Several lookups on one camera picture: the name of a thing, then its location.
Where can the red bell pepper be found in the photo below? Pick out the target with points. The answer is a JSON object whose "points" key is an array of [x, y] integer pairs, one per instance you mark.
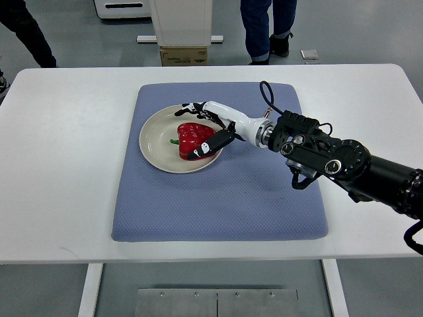
{"points": [[190, 137]]}

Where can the white cabinet with slot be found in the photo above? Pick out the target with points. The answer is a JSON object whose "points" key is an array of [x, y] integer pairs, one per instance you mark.
{"points": [[115, 9]]}

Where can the blue textured mat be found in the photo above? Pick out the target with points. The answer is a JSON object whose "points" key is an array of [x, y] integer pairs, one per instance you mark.
{"points": [[244, 195]]}

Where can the left white table leg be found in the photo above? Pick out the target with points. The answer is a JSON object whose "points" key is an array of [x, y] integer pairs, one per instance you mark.
{"points": [[90, 292]]}

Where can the cream round plate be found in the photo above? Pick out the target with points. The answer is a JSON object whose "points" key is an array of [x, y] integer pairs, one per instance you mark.
{"points": [[155, 141]]}

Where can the white table leg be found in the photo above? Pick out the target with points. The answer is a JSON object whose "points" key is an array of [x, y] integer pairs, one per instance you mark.
{"points": [[334, 288], [90, 292]]}

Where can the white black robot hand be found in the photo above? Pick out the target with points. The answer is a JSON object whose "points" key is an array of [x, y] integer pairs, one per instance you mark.
{"points": [[234, 124]]}

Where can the white pedestal column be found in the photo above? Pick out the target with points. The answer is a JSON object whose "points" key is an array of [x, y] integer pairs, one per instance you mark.
{"points": [[184, 23]]}

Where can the right white table leg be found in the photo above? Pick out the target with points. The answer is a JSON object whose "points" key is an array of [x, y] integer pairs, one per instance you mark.
{"points": [[334, 288]]}

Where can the person in blue jeans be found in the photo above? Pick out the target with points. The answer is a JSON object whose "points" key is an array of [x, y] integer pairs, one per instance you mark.
{"points": [[267, 28]]}

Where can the person in black trousers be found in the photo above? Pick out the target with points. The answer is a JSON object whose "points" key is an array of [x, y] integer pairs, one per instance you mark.
{"points": [[16, 17]]}

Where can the small grey floor plate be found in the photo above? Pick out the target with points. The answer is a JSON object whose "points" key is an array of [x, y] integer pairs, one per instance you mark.
{"points": [[310, 57]]}

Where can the cardboard box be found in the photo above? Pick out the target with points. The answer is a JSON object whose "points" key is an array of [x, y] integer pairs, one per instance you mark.
{"points": [[183, 56]]}

